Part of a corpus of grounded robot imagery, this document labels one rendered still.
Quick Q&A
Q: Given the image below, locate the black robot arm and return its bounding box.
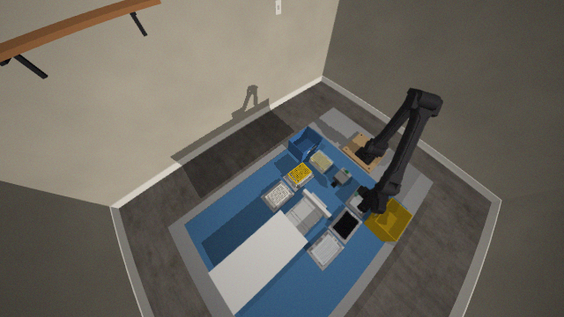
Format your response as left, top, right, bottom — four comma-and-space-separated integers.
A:
354, 88, 443, 214

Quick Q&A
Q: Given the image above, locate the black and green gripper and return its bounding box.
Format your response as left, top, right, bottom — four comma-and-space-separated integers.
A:
354, 186, 373, 198

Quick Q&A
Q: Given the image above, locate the white button box with green key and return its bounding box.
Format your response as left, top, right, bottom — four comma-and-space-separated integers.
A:
331, 167, 352, 187

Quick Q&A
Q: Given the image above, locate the white multiwell plate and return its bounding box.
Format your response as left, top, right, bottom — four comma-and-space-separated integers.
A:
311, 234, 340, 265

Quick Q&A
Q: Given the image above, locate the blue bench mat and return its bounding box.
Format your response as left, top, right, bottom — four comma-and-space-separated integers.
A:
185, 137, 386, 317

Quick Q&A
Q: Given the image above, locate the yellow open-top bin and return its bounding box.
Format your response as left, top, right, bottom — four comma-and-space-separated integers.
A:
364, 197, 412, 241

